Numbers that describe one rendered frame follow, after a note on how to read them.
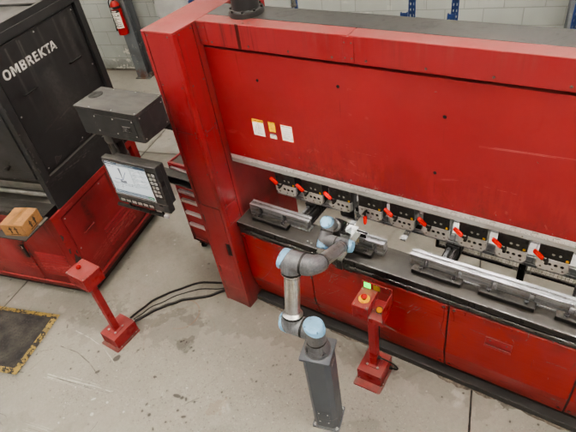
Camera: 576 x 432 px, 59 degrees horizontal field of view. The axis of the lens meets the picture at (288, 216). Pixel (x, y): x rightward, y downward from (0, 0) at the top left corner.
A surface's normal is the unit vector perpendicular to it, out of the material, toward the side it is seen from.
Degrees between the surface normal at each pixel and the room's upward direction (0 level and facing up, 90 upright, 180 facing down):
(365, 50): 90
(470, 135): 90
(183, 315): 0
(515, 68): 90
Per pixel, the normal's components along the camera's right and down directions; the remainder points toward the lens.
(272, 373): -0.14, -0.76
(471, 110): -0.54, 0.60
